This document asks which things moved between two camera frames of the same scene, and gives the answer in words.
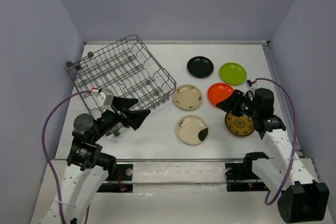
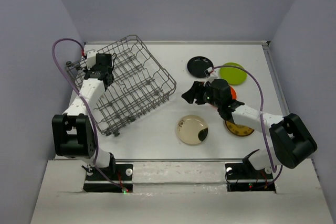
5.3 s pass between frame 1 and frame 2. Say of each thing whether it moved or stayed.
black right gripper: moved
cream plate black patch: stayed
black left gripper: moved
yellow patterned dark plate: stayed
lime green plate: stayed
